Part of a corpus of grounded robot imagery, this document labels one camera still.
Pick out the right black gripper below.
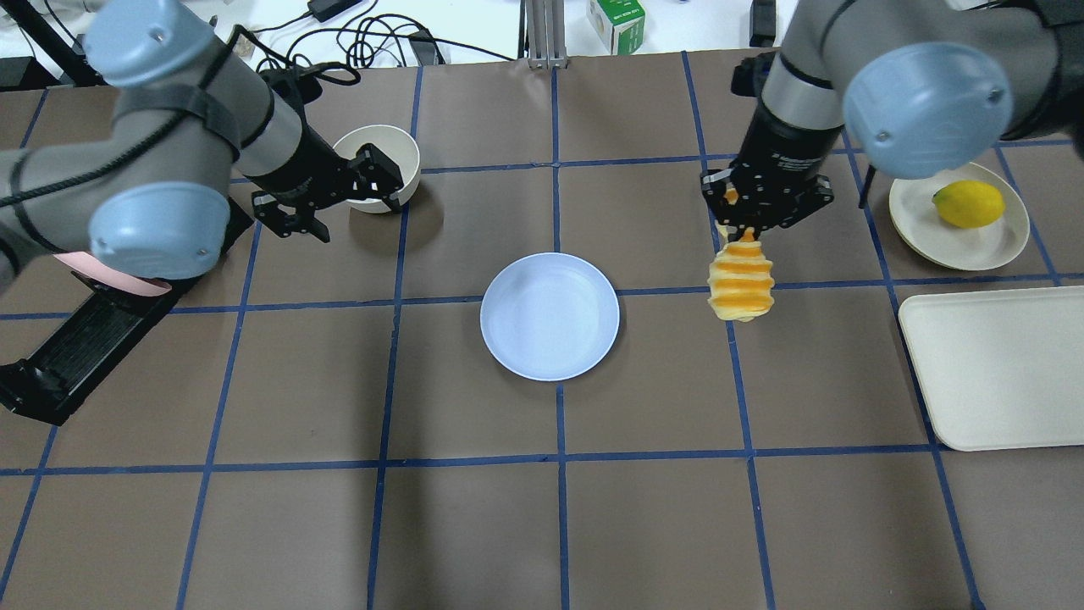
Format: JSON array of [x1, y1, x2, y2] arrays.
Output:
[[700, 109, 835, 233]]

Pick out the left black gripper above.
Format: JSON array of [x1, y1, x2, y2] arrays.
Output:
[[251, 140, 404, 243]]

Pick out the striped bread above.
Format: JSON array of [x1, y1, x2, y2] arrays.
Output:
[[707, 223, 775, 323]]

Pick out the blue plate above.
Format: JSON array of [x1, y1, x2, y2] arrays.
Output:
[[479, 254, 621, 382]]

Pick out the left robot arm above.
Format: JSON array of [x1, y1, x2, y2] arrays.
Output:
[[1, 1, 404, 289]]

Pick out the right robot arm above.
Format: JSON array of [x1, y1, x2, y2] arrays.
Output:
[[700, 1, 1083, 241]]

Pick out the cream plate under lemon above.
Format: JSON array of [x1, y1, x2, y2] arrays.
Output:
[[889, 163, 1031, 271]]

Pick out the pink plate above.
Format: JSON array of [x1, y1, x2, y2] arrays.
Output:
[[52, 252, 173, 297]]

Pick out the black plate rack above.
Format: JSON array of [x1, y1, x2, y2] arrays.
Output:
[[0, 199, 255, 427]]

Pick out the white bowl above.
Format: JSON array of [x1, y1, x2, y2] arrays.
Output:
[[333, 125, 421, 208]]

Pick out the black power adapter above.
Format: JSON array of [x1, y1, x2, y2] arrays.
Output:
[[407, 30, 446, 66]]

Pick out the yellow lemon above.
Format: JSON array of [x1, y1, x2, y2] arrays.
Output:
[[932, 179, 1006, 230]]

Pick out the green white box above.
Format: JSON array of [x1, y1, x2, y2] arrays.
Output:
[[586, 1, 647, 57]]

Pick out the white rectangular tray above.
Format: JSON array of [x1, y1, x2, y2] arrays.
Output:
[[899, 286, 1083, 452]]

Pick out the black cables on desk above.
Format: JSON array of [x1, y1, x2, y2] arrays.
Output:
[[229, 0, 515, 86]]

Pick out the aluminium frame post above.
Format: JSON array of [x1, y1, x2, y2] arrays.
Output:
[[519, 1, 568, 69]]

